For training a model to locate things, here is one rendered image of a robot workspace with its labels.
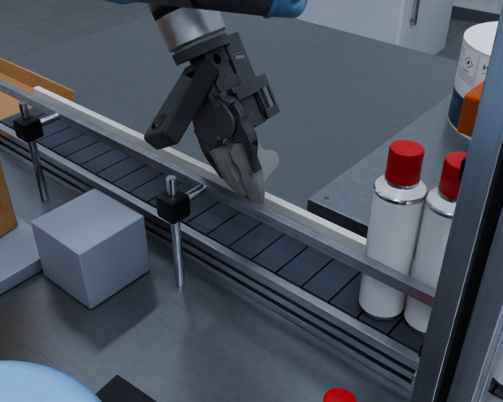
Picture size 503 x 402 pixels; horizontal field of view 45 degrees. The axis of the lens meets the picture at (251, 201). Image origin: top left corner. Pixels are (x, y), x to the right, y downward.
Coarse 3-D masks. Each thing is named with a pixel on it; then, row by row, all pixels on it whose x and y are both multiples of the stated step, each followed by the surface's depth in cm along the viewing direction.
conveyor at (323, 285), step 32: (64, 128) 104; (96, 160) 95; (128, 160) 95; (128, 192) 89; (160, 192) 88; (192, 224) 82; (224, 224) 82; (256, 224) 82; (256, 256) 76; (288, 256) 76; (320, 256) 76; (320, 288) 72; (352, 288) 72; (416, 352) 64
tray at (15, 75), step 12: (0, 60) 133; (0, 72) 135; (12, 72) 131; (24, 72) 128; (12, 84) 130; (24, 84) 130; (36, 84) 127; (48, 84) 124; (0, 96) 125; (60, 96) 123; (72, 96) 120; (0, 108) 120; (12, 108) 120
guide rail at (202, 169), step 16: (48, 96) 107; (80, 112) 102; (112, 128) 98; (128, 128) 97; (144, 144) 94; (176, 160) 90; (192, 160) 89; (208, 176) 87; (272, 208) 81; (288, 208) 79; (304, 224) 78; (320, 224) 76; (336, 240) 76; (352, 240) 74
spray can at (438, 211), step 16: (448, 160) 56; (448, 176) 56; (432, 192) 59; (448, 192) 56; (432, 208) 58; (448, 208) 57; (432, 224) 58; (448, 224) 57; (432, 240) 59; (416, 256) 62; (432, 256) 60; (416, 272) 63; (432, 272) 61; (416, 304) 64; (416, 320) 65
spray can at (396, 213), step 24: (408, 144) 58; (408, 168) 57; (384, 192) 59; (408, 192) 58; (384, 216) 60; (408, 216) 59; (384, 240) 61; (408, 240) 61; (384, 264) 63; (408, 264) 63; (360, 288) 68; (384, 288) 65; (384, 312) 67
